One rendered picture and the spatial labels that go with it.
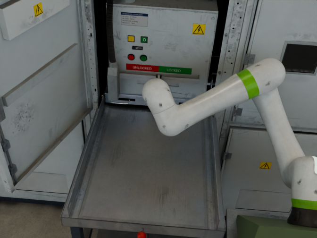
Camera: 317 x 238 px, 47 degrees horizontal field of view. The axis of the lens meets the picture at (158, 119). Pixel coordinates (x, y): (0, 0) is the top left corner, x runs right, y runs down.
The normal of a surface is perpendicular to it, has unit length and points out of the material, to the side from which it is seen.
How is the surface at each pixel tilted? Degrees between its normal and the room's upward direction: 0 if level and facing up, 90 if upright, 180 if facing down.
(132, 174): 0
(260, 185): 90
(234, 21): 90
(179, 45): 90
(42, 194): 90
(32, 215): 0
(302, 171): 56
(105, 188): 0
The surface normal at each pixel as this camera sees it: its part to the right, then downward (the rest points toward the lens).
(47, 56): 0.92, 0.28
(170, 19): -0.07, 0.62
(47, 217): 0.04, -0.78
